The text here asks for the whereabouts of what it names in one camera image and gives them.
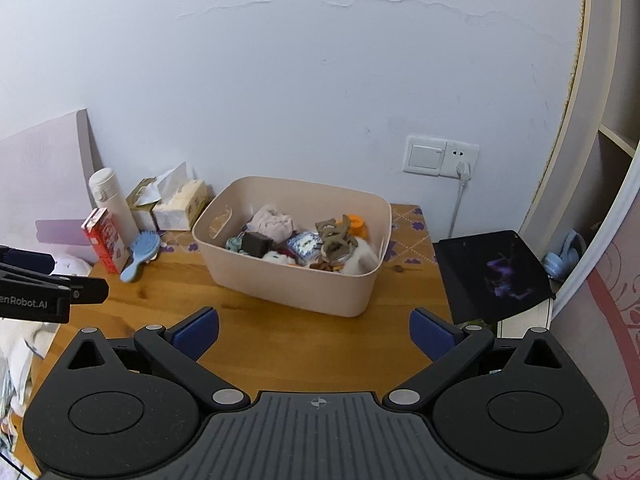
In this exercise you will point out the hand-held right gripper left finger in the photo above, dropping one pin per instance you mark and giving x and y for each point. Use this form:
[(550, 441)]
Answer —
[(200, 332)]

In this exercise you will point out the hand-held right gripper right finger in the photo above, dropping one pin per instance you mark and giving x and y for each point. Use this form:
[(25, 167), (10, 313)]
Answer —
[(430, 335)]

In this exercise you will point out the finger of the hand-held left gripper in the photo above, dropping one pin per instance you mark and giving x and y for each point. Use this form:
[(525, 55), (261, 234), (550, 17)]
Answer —
[(30, 261), (90, 291)]

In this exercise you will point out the beige plastic storage basket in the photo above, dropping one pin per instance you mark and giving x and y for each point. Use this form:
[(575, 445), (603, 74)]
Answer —
[(290, 290)]

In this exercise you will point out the white plush duck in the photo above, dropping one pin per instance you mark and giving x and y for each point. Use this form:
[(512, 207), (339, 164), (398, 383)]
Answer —
[(362, 260)]

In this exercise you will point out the wooden desktop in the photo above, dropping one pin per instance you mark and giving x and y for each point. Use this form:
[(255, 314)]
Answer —
[(300, 350)]

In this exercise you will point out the white printed plush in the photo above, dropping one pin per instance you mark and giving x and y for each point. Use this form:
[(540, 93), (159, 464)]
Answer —
[(70, 266)]

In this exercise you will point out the red printed box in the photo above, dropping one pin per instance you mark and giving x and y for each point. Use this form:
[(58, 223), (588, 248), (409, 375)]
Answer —
[(102, 240)]

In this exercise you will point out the white crumpled cloth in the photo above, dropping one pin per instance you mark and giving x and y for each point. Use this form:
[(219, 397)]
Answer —
[(20, 360)]

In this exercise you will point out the light blue hairbrush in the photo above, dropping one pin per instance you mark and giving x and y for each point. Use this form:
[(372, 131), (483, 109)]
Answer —
[(145, 247)]

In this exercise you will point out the olive tissue box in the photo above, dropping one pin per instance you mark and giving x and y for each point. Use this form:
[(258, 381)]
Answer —
[(142, 217)]

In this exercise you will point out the pale pink board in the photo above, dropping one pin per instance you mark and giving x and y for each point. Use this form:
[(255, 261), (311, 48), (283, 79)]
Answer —
[(45, 170)]

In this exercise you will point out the cream thermos bottle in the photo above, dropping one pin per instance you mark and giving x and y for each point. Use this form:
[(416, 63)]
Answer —
[(112, 200)]

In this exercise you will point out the green plaid scrunchie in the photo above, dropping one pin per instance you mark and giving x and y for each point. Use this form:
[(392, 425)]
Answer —
[(234, 245)]

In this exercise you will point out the dark brown small box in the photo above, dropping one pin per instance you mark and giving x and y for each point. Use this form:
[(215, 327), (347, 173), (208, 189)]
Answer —
[(257, 245)]

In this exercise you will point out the white plush toy red hat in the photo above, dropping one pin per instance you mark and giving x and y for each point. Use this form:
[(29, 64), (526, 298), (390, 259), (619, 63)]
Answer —
[(277, 257)]

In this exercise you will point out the round metal tin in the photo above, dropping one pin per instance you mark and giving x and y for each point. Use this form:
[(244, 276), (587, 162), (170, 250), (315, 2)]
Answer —
[(340, 252)]

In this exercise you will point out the yellow soft tissue pack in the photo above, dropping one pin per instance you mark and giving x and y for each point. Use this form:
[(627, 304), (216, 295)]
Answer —
[(180, 205)]

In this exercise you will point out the orange bottle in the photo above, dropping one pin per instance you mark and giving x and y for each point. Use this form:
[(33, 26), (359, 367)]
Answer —
[(359, 225)]

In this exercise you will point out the beige pink cloth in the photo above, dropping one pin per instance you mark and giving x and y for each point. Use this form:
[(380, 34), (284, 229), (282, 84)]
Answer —
[(272, 222)]

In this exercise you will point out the blue white patterned packet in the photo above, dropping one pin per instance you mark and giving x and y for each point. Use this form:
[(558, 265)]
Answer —
[(304, 246)]

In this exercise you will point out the brown hair clip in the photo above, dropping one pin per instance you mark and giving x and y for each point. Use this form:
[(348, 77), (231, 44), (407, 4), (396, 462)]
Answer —
[(335, 232)]

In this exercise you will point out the white plug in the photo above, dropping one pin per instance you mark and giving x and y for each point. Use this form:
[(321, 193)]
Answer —
[(464, 170)]

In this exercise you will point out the pink patterned wardrobe door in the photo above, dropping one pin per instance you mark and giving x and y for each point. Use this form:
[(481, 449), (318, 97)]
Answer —
[(620, 310)]

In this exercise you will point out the cream wooden shelf unit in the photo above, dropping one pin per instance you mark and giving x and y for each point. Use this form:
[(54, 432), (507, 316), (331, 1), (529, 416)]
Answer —
[(565, 135)]

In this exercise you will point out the white wall switch socket panel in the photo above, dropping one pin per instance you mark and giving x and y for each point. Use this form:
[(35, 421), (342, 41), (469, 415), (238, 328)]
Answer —
[(425, 155)]

